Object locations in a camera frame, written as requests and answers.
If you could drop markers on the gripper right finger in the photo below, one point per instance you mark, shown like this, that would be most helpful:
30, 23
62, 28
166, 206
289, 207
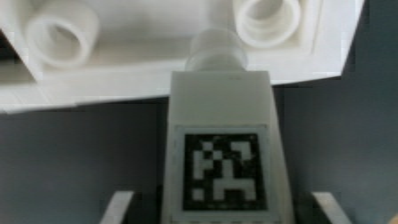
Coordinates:
332, 208

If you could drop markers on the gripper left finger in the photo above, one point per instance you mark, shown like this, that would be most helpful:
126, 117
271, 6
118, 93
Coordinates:
118, 207

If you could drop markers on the white leg with tag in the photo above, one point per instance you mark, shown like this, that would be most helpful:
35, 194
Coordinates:
227, 185

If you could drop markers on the white square tabletop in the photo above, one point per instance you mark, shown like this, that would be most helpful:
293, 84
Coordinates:
149, 28

